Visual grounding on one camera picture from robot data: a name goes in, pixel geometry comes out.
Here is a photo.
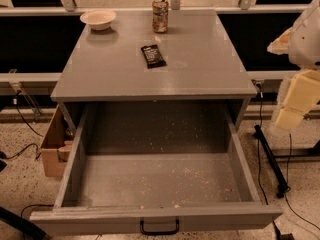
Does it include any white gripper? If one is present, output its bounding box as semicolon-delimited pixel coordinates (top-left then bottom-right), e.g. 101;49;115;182
267;0;320;131

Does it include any black rxbar chocolate bar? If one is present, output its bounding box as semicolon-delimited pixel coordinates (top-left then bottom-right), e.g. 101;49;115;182
141;44;167;69

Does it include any open grey top drawer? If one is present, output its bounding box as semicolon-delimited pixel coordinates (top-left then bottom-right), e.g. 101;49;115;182
30;101;281;235

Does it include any grey cabinet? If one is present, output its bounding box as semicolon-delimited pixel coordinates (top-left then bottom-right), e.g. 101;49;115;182
50;8;259;132

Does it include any black stand leg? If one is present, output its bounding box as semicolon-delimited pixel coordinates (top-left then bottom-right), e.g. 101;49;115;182
254;125;289;198

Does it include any brown drink can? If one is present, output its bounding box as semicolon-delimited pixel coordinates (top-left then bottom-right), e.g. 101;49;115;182
152;0;169;33

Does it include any white bowl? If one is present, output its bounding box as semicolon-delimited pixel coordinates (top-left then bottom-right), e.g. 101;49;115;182
80;10;116;31

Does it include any cardboard box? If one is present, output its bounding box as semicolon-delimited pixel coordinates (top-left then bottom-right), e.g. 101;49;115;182
40;107;73;177

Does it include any black object bottom left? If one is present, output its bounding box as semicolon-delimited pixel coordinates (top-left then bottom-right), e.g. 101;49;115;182
0;207;50;240

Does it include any black floor cable right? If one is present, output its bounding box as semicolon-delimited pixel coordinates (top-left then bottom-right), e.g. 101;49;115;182
255;83;320;240

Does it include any black floor cable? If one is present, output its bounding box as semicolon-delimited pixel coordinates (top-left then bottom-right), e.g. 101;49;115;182
255;83;320;240
0;90;44;162

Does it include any black drawer handle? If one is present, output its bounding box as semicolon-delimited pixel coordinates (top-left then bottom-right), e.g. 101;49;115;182
140;219;180;236

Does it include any black floor cable left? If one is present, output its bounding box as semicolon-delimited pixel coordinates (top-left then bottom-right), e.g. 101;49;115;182
0;90;44;162

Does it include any metal window rail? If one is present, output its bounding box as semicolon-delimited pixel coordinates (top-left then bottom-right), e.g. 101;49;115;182
0;73;61;96

